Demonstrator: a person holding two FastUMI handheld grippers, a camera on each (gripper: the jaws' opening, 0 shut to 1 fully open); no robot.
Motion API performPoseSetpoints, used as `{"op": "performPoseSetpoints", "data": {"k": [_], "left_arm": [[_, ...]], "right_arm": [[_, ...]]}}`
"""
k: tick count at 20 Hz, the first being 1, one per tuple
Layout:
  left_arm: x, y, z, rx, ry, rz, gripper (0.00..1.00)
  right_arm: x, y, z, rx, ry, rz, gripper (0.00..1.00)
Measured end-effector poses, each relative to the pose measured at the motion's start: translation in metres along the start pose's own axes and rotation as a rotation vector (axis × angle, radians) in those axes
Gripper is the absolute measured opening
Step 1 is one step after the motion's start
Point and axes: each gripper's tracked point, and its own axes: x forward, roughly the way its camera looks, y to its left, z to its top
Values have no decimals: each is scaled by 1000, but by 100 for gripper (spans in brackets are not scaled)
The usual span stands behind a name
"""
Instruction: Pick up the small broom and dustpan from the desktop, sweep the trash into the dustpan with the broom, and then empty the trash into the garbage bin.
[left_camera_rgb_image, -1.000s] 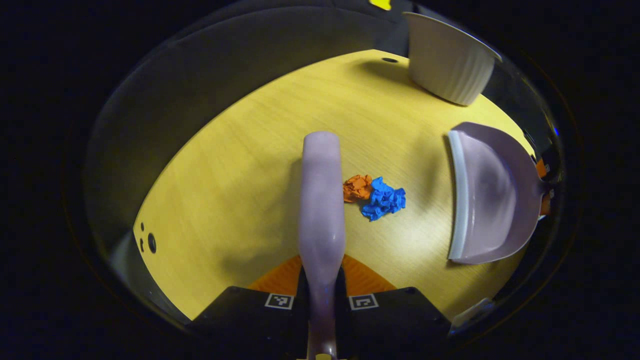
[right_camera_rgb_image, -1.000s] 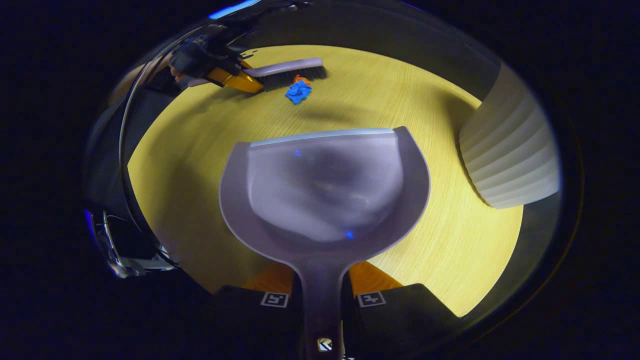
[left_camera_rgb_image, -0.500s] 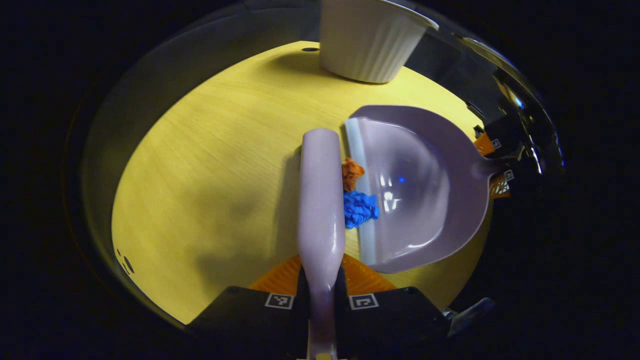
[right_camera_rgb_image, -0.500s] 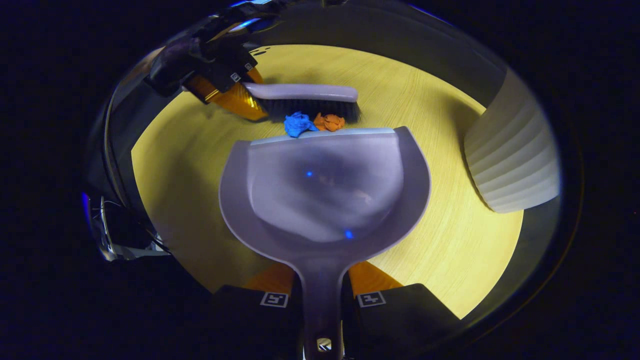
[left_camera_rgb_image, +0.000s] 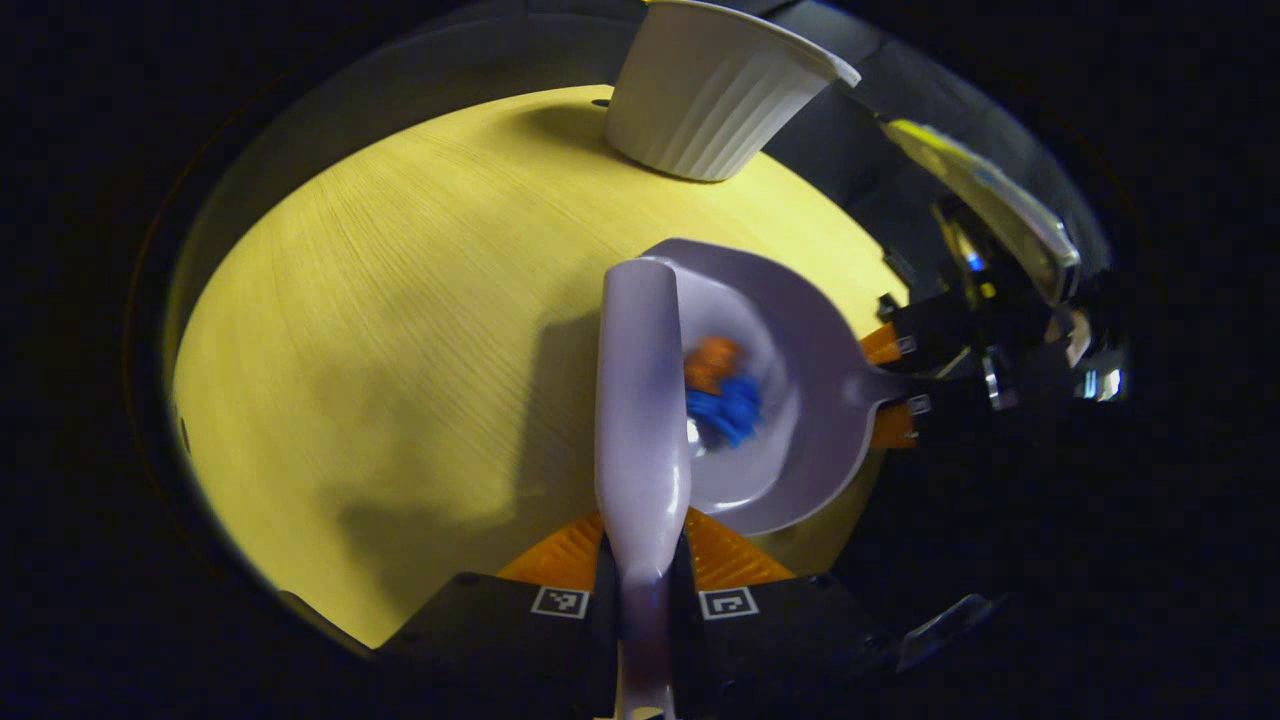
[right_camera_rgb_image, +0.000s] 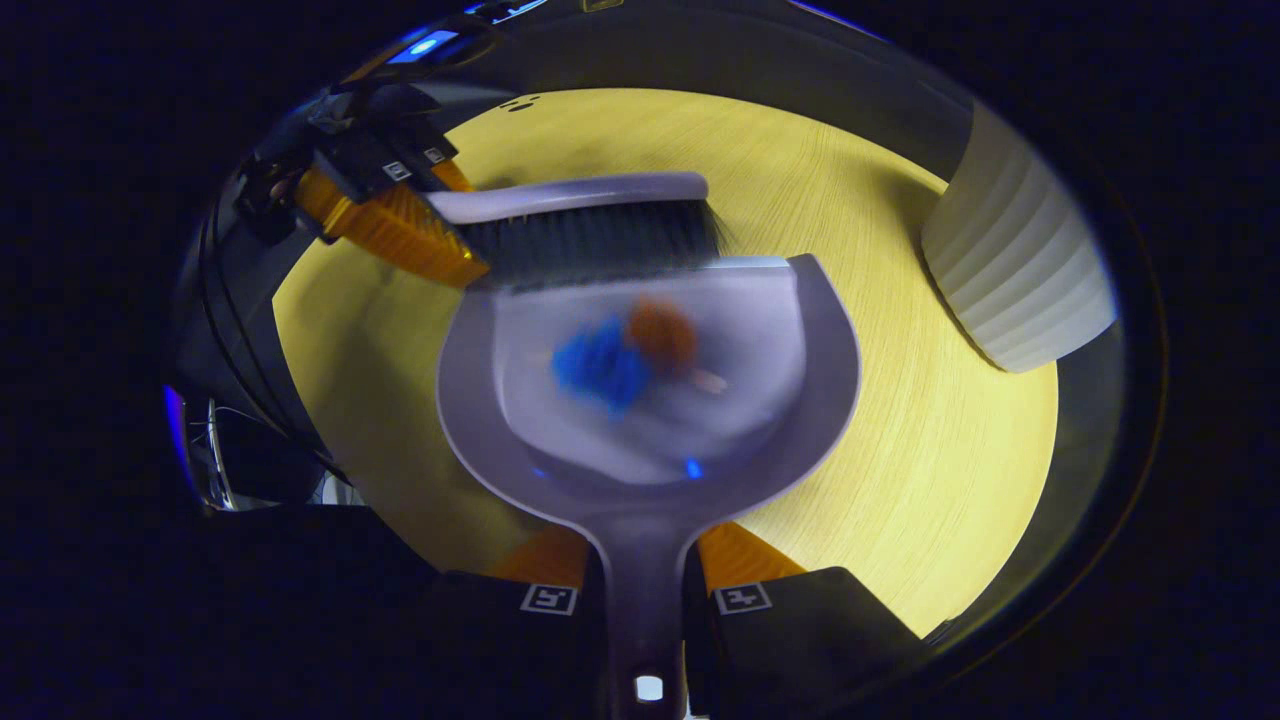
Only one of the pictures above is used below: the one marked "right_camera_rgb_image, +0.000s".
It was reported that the white ribbed garbage bin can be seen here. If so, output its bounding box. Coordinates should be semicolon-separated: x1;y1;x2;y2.
920;100;1118;374

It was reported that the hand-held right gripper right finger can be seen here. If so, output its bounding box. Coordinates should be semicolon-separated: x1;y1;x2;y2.
685;522;926;720

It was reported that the black cable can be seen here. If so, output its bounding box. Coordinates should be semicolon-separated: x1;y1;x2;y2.
195;200;346;476

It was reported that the lilac dustpan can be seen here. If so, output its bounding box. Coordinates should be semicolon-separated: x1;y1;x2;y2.
436;255;863;720

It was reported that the wooden desktop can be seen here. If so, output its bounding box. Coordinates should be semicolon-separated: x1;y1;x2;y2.
272;88;1059;641

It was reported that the blue trash scrap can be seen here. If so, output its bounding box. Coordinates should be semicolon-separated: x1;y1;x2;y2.
552;315;653;417

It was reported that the small lilac broom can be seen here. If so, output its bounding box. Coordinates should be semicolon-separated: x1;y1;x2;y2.
425;172;723;293

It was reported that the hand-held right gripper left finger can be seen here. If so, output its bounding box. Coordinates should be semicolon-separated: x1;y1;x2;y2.
400;525;607;720

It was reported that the orange trash scrap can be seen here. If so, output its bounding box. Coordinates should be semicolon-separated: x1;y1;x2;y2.
628;298;698;376

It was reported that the shiny metal frame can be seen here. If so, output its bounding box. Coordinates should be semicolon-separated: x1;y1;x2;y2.
165;385;363;513

